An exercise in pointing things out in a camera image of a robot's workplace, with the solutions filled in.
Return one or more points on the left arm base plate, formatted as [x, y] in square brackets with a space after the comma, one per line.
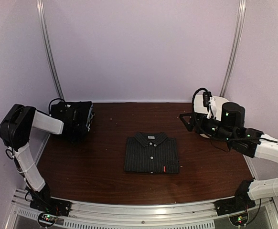
[52, 206]

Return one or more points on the black pinstriped long sleeve shirt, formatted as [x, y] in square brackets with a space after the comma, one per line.
[152, 153]

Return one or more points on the right aluminium post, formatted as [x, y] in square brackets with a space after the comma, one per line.
[240, 20]

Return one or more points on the white plastic tub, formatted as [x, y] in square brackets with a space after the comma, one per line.
[198, 108]

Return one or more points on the aluminium post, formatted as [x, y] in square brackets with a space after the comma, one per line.
[240, 20]
[48, 50]

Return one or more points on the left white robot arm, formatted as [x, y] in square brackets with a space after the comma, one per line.
[15, 130]

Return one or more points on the left aluminium post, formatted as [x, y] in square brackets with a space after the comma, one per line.
[48, 50]

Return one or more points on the circuit board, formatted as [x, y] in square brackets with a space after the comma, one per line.
[239, 220]
[46, 220]

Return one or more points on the aluminium front rail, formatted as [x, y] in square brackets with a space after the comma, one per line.
[196, 215]

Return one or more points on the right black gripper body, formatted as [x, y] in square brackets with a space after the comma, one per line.
[205, 129]

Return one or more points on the stack of folded shirts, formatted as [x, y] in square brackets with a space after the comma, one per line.
[76, 116]

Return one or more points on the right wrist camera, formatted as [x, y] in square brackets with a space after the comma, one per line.
[210, 104]

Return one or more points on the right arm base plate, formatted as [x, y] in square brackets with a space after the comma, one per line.
[233, 205]

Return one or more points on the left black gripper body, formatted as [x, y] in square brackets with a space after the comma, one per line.
[78, 132]

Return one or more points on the right circuit board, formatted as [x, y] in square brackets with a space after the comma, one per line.
[239, 220]

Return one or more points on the left circuit board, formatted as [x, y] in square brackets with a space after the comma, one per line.
[46, 220]

